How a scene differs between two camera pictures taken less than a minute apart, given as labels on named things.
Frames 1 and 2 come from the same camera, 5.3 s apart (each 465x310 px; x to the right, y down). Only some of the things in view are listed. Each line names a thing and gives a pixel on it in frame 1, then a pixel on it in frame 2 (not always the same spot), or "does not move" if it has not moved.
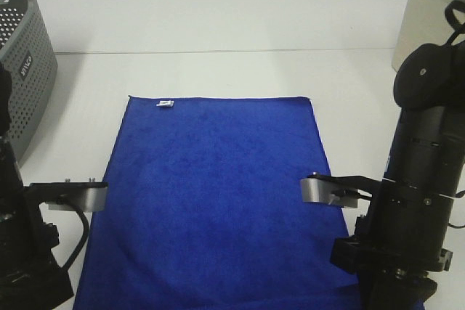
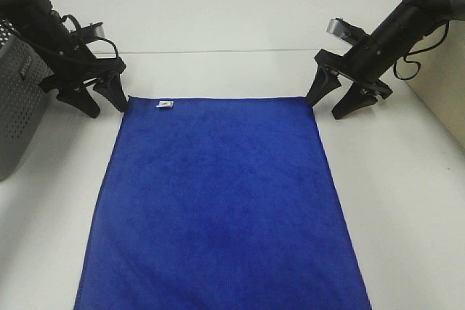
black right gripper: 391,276 to 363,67
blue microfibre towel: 205,210 does not move
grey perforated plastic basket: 27,54 does not move
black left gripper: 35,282 to 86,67
